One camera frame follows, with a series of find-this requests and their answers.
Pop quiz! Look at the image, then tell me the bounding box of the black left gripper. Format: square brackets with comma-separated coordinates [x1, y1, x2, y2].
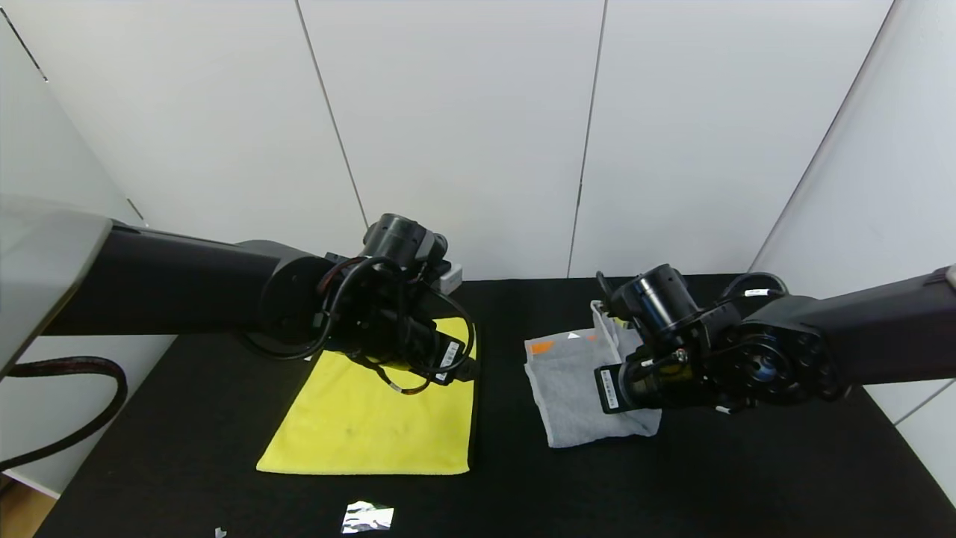
[406, 316, 481, 386]

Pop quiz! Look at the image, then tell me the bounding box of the yellow microfibre towel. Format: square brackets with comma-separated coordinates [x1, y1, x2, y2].
[256, 317, 479, 476]

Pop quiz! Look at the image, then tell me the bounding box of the grey towel with orange stripes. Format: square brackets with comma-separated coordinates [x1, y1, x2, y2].
[524, 300, 663, 449]

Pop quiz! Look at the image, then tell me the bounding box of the crumpled silver foil scrap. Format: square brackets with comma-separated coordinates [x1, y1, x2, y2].
[341, 501, 394, 534]

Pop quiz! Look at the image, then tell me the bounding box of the black fabric table cover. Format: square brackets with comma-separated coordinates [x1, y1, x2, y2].
[34, 273, 956, 538]

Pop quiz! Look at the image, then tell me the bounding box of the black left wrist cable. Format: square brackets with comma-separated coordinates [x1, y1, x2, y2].
[314, 258, 479, 397]

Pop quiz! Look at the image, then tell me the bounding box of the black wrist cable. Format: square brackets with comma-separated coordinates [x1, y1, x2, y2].
[595, 270, 789, 309]
[314, 258, 479, 397]

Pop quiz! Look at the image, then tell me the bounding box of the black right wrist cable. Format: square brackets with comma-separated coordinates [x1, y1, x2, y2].
[595, 270, 789, 309]

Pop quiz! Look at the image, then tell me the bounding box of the thick dark braided hose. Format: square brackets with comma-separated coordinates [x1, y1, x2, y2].
[0, 356, 128, 473]

